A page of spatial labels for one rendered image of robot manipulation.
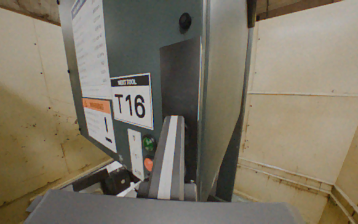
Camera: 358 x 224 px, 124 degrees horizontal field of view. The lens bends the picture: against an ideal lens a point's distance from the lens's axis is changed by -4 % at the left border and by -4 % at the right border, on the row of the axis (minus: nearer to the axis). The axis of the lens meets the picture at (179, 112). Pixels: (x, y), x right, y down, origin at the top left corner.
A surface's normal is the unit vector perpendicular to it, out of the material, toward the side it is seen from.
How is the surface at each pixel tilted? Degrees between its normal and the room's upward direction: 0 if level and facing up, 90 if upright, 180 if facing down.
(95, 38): 90
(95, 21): 90
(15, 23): 90
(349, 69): 90
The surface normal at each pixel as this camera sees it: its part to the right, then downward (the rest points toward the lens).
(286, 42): -0.55, 0.18
